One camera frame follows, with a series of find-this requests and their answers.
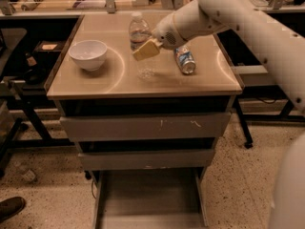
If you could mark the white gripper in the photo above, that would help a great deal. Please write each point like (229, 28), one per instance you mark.
(165, 32)

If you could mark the clear plastic water bottle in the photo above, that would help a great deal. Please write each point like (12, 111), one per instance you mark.
(139, 33)

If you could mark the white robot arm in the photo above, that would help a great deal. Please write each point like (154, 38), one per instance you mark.
(280, 50)

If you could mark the grey drawer cabinet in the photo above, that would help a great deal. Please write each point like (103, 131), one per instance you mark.
(116, 89)

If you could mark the top grey drawer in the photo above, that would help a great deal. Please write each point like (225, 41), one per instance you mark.
(144, 127)

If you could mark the middle grey drawer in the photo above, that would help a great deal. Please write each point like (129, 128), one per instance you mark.
(146, 159)

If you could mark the bottom open grey drawer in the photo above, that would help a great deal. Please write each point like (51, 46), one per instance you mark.
(149, 199)

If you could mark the small bottle on floor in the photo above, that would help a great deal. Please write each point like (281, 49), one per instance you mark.
(28, 175)

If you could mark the blue soda can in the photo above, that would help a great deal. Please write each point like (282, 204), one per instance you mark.
(184, 60)

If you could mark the white ceramic bowl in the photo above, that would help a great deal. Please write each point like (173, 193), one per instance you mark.
(89, 55)

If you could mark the brown shoe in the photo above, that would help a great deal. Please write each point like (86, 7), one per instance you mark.
(11, 207)

